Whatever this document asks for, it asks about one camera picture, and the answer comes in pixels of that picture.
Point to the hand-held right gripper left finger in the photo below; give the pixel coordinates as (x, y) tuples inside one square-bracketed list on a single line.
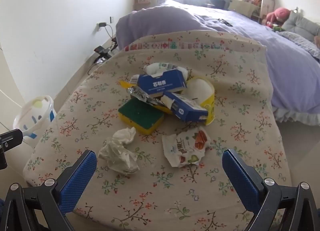
[(80, 178)]

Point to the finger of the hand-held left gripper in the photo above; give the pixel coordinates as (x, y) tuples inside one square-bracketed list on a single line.
[(11, 137), (2, 159)]

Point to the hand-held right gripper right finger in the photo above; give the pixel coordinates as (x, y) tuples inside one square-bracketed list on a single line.
[(240, 178)]

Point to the white bin with blue marks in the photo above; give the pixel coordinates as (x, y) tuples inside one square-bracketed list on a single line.
[(35, 116)]

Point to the blue milk carton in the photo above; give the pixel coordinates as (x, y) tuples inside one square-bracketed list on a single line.
[(187, 111), (160, 83)]

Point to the green and yellow sponge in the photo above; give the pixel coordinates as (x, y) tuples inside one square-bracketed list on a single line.
[(137, 113)]

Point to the yellow paper cup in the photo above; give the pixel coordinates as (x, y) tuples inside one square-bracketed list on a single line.
[(200, 88)]

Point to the crumpled clear plastic wrapper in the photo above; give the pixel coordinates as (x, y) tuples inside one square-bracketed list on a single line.
[(117, 156)]

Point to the crumpled white tissue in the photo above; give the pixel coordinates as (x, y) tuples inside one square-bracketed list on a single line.
[(123, 134)]

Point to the white snack packet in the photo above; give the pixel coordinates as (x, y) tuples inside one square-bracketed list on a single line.
[(182, 148)]

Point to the floral table cover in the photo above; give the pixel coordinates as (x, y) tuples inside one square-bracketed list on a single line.
[(175, 196)]

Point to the silver foil wrapper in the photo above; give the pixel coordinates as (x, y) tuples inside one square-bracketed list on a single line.
[(140, 93)]

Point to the yellow wrapper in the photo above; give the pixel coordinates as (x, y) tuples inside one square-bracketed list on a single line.
[(123, 84)]

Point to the black floor device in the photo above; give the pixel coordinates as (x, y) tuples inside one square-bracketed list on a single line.
[(102, 51), (114, 41)]

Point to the black charger plug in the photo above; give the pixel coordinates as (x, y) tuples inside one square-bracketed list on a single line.
[(101, 24)]

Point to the purple ruffled pillow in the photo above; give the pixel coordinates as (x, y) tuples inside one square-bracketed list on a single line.
[(300, 43)]

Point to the green toy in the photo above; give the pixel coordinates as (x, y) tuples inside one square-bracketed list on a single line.
[(278, 29)]

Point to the black object on quilt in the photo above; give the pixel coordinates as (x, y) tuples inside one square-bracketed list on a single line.
[(225, 22)]

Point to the grey plush toy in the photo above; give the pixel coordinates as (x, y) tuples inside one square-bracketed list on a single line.
[(300, 25)]

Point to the pink plush toy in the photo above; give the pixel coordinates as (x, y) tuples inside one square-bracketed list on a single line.
[(280, 15)]

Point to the cardboard box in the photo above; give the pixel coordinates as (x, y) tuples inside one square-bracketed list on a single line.
[(243, 6)]

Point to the white wall socket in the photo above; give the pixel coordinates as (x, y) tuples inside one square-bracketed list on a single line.
[(111, 19)]

